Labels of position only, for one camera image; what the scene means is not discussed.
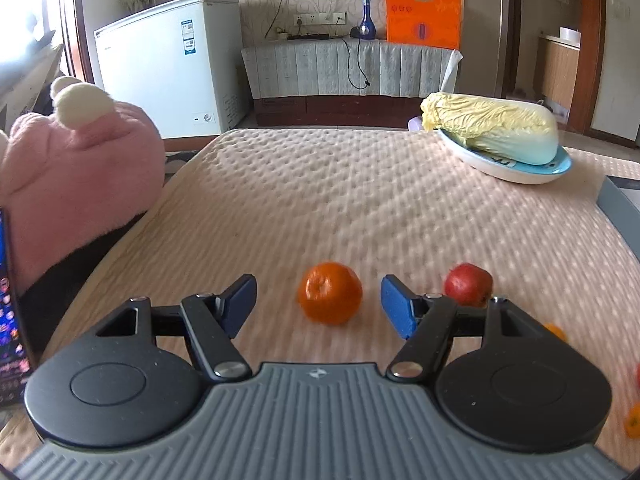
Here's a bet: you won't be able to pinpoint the brown wooden door frame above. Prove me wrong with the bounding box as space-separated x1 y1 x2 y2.
579 0 607 136

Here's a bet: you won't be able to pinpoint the white wood-print cloth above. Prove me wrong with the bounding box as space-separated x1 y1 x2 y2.
241 39 462 101

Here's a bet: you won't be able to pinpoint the napa cabbage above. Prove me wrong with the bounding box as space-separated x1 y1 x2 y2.
421 92 560 166

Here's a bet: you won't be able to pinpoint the grey shallow box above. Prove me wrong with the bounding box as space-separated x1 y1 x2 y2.
597 175 640 263

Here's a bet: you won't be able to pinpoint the red apple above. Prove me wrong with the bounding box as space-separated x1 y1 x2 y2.
444 262 494 307

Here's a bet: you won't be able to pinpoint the phone with colourful screen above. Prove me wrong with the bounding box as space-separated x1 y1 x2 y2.
0 207 39 408

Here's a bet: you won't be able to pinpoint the black hanging cable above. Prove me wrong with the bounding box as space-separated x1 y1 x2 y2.
344 37 372 91

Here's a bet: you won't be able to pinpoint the orange cardboard box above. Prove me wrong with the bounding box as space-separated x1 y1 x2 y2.
385 0 463 51

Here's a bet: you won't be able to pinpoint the blue rimmed white plate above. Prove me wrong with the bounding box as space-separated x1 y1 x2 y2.
437 127 574 185

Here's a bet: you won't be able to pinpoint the grey shoes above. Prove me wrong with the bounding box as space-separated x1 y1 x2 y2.
539 100 569 122

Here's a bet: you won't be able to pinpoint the brown wooden cabinet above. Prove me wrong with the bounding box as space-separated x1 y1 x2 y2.
537 35 582 111

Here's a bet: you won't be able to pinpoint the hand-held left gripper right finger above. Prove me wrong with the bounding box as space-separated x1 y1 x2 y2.
381 275 546 381

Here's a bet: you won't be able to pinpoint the white wall socket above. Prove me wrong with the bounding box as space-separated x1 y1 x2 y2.
295 12 347 26

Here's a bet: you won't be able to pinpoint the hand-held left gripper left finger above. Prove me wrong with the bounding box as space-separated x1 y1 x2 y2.
95 274 258 382

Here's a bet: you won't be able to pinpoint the dark wooden tv cabinet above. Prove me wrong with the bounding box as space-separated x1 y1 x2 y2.
252 94 426 128

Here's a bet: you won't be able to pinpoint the pink plush toy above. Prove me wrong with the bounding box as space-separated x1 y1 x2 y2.
0 76 167 286

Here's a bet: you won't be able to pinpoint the blue glass bottle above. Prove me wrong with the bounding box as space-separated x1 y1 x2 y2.
359 0 380 41

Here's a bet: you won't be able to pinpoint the white chest freezer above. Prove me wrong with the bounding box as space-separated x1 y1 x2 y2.
94 0 247 140

